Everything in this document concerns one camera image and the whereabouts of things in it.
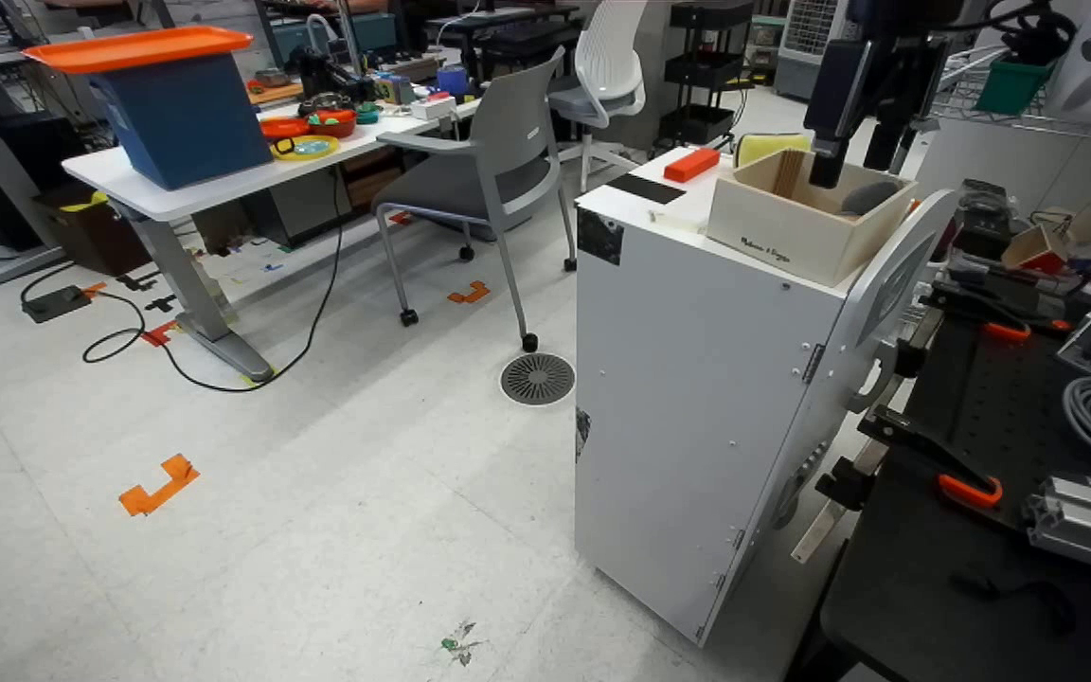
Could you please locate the black power brick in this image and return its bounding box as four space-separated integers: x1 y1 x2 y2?
17 281 94 326

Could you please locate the blue storage bin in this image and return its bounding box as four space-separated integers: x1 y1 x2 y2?
88 49 276 192

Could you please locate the orange red plastic toy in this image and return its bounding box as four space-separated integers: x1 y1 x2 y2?
254 108 358 143

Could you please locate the black shelf cart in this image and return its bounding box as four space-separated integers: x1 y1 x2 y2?
655 0 756 148

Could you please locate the black floor cable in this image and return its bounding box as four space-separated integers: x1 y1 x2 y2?
77 162 352 398

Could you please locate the orange floor bracket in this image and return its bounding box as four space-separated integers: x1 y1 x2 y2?
113 452 203 524

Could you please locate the white desk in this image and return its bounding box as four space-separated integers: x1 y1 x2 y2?
59 90 486 388

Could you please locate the black cable bundle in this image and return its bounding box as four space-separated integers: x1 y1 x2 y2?
982 0 1083 70

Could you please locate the orange bin lid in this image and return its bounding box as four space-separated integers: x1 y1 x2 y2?
24 23 256 81

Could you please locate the small orange block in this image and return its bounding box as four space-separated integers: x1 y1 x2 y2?
663 143 722 187

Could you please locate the white toy cabinet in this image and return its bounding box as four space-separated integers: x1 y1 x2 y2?
572 143 963 651

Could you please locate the grey metal rack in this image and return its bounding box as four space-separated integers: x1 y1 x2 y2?
898 0 1091 180

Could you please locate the grey wheeled office chair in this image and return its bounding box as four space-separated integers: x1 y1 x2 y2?
370 46 579 356

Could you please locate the black clamp orange handle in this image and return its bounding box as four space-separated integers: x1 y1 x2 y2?
856 406 1009 517
927 276 1039 350

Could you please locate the round grey floor outlet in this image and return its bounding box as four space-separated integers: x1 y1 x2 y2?
497 350 579 408

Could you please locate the white office chair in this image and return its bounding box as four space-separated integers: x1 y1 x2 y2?
548 0 650 192

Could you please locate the white air unit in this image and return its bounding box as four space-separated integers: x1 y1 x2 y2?
773 0 850 108

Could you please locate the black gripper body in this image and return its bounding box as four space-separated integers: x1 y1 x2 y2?
838 0 956 55

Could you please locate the light wooden box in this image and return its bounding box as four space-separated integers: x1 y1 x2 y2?
706 148 923 288

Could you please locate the aluminium extrusion bar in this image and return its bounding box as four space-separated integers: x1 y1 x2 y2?
1017 474 1091 585

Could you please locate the flat black rectangle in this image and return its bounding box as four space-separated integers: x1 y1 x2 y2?
605 171 689 207

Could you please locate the green box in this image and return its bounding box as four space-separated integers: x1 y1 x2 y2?
975 55 1057 121

